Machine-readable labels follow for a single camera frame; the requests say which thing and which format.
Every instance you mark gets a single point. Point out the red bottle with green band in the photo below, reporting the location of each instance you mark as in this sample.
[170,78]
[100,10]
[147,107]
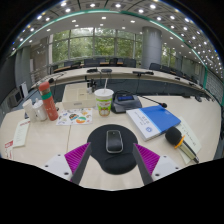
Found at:
[49,105]

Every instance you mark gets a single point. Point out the white cardboard box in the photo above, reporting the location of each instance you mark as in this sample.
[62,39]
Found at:
[76,96]

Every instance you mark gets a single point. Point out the stack of white paper cups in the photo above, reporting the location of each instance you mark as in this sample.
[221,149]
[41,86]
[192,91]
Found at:
[29,110]

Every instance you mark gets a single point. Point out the white printed document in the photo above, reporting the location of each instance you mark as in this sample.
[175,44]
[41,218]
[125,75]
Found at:
[21,133]

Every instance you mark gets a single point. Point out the black mouse pad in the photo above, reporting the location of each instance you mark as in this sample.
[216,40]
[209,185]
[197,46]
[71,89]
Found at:
[115,163]

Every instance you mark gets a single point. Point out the red and white magazine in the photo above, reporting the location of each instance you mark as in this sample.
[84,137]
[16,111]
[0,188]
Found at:
[9,149]

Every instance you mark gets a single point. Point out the black handheld microphone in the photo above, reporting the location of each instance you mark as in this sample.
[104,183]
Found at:
[173,135]

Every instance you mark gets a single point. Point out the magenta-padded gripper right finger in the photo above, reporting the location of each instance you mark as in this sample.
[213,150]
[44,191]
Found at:
[147,158]

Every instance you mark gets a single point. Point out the blue and white book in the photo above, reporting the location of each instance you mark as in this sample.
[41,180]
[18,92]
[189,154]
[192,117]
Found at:
[156,120]

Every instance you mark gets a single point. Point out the grey floor cabinet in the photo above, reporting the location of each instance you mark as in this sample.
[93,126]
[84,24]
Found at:
[15,98]

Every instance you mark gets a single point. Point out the dark desk microphone unit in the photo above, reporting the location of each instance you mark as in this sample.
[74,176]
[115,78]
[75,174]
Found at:
[125,101]

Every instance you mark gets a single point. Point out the ceiling lights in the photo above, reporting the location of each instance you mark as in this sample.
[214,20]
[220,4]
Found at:
[117,5]

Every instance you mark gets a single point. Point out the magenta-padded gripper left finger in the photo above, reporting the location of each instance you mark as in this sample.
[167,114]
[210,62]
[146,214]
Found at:
[77,156]

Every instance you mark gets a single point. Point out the white paper sheet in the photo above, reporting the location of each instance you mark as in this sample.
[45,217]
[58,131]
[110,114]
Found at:
[190,133]

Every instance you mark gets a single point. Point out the green printed paper cup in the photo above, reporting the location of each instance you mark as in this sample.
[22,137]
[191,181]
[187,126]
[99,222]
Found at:
[104,103]

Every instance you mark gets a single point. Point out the long curved conference desk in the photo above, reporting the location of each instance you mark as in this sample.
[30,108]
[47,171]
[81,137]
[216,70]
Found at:
[116,76]

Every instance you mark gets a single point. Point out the colourful sticker sheet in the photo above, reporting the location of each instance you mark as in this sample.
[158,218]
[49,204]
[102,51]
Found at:
[74,116]

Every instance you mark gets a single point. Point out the black computer mouse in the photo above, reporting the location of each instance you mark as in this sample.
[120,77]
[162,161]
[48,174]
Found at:
[114,141]

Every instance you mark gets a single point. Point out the white lidded mug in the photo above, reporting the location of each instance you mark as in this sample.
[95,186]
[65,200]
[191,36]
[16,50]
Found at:
[40,111]

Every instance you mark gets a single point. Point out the dark office chairs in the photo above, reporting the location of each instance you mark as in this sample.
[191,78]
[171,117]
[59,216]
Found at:
[91,62]

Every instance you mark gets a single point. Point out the white floor appliance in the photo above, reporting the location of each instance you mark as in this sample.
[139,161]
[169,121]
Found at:
[24,90]

